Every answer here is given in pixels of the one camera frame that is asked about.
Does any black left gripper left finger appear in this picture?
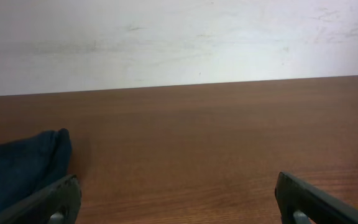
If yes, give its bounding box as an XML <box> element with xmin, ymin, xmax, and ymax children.
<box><xmin>0</xmin><ymin>175</ymin><xmax>81</xmax><ymax>224</ymax></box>

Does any folded navy blue garment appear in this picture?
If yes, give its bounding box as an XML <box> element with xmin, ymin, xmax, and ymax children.
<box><xmin>0</xmin><ymin>129</ymin><xmax>72</xmax><ymax>211</ymax></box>

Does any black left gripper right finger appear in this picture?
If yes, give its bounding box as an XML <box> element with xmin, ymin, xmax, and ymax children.
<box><xmin>275</xmin><ymin>172</ymin><xmax>358</xmax><ymax>224</ymax></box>

